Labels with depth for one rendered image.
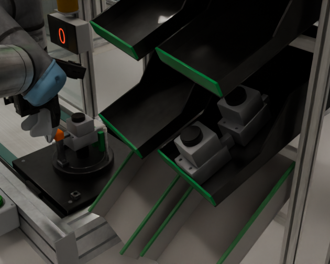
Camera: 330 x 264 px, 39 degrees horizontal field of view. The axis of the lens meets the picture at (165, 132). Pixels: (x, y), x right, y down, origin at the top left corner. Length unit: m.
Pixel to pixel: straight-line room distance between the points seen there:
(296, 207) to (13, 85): 0.43
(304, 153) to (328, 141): 0.77
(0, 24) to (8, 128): 0.65
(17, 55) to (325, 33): 0.41
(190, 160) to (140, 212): 0.25
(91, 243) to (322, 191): 0.58
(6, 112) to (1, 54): 0.82
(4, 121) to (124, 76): 0.53
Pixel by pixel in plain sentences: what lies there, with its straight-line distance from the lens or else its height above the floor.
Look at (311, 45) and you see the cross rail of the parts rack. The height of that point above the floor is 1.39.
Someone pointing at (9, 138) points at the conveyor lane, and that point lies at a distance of 1.35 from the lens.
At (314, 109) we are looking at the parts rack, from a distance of 0.62.
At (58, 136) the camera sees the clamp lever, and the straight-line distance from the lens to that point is 1.02.
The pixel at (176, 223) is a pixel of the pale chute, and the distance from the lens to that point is 0.80.
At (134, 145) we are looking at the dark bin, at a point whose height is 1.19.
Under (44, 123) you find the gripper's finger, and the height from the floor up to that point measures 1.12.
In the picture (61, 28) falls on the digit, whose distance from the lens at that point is 1.18.
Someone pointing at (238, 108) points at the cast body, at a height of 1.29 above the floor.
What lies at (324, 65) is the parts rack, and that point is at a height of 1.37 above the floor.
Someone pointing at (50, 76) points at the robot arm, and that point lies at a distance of 0.75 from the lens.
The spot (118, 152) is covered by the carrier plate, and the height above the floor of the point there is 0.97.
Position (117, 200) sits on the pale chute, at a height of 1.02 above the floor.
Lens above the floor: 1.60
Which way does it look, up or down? 31 degrees down
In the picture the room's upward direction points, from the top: 1 degrees counter-clockwise
